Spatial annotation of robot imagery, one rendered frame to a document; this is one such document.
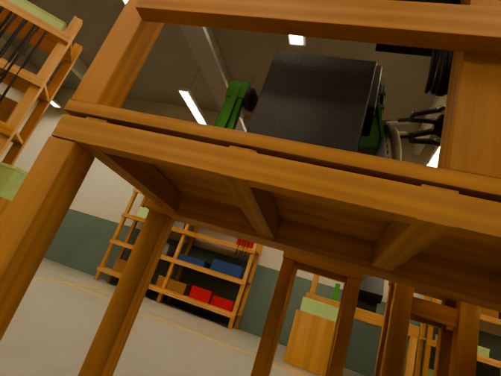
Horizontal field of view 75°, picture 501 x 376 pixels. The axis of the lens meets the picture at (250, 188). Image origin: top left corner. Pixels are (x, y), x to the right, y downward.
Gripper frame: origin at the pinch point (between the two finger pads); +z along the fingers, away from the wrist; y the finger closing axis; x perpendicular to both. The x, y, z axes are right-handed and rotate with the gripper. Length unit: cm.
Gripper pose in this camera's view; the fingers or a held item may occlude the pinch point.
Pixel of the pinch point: (396, 128)
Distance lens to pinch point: 122.4
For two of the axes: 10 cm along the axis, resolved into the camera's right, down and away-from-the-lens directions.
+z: -9.8, 0.2, 1.9
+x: -1.6, 3.9, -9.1
